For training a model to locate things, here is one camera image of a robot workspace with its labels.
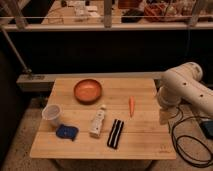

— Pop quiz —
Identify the white squeeze bottle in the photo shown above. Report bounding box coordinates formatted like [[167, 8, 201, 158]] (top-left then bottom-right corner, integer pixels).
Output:
[[89, 104, 106, 138]]

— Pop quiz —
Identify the blue sponge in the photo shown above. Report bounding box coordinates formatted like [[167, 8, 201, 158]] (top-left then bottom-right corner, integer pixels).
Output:
[[56, 124, 79, 141]]

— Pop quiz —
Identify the black white striped cloth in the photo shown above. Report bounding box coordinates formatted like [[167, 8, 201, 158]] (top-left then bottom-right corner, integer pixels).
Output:
[[107, 119, 124, 149]]

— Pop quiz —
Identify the orange carrot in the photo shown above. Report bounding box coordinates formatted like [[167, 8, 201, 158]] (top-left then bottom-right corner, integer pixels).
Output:
[[129, 96, 135, 117]]

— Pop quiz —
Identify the red basket on shelf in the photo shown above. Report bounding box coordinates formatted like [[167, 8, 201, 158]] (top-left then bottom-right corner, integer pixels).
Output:
[[144, 3, 177, 22]]

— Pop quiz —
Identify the metal frame rail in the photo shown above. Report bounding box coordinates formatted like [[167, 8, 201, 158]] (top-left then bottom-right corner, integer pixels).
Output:
[[0, 16, 213, 32]]

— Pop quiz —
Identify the wooden table board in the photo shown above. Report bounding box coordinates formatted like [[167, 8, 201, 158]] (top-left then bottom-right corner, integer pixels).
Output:
[[30, 78, 176, 160]]

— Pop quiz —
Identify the black object on shelf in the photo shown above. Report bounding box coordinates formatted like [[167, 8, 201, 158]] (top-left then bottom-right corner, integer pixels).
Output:
[[121, 9, 143, 23]]

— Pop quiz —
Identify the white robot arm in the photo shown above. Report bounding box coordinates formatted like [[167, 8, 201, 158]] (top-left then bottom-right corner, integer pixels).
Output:
[[156, 62, 213, 125]]

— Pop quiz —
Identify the diagonal metal strut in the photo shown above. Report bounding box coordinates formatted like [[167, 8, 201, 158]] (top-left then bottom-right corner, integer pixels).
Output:
[[0, 26, 32, 75]]

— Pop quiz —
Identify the orange ceramic bowl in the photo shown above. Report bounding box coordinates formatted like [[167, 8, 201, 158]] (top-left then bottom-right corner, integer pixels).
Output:
[[73, 79, 102, 104]]

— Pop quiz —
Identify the white plastic cup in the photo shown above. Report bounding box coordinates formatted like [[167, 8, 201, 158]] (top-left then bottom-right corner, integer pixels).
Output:
[[42, 104, 61, 127]]

